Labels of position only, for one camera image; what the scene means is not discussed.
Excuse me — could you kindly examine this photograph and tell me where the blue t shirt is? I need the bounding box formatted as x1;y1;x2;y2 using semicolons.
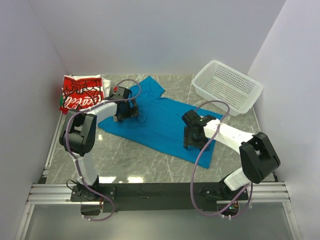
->
97;76;223;170

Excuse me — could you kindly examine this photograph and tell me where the folded red Coca-Cola shirt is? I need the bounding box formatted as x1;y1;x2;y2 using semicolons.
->
59;74;111;114

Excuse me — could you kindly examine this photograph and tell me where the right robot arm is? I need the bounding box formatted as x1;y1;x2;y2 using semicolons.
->
182;110;281;200

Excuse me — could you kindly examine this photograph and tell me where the white plastic basket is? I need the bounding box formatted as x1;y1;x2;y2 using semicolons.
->
192;60;263;117

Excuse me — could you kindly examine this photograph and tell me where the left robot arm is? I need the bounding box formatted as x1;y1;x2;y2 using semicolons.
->
59;86;141;201

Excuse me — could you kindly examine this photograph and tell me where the black base bar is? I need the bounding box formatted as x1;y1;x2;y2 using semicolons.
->
70;181;248;213

